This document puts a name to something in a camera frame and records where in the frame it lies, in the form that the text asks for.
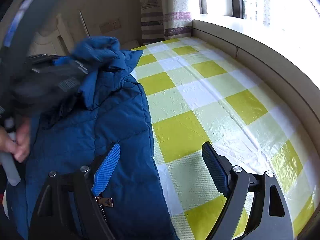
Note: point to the wall power socket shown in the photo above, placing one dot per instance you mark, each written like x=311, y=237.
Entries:
x=111, y=25

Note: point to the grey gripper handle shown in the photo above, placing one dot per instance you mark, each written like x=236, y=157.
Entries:
x=10, y=169

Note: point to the yellow white checkered bed sheet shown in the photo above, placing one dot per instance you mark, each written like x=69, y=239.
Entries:
x=196, y=93

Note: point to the blue puffer jacket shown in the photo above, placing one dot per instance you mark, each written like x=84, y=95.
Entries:
x=110, y=107

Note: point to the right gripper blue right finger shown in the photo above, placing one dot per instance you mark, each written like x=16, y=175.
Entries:
x=219, y=172

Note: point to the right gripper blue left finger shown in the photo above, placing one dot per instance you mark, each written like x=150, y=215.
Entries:
x=105, y=170

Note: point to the person's left hand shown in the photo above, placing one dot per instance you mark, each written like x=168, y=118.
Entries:
x=20, y=148

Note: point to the white bedside cabinet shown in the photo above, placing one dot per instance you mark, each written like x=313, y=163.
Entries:
x=58, y=42

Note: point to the beige window sill ledge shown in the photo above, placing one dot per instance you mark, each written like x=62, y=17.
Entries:
x=288, y=65

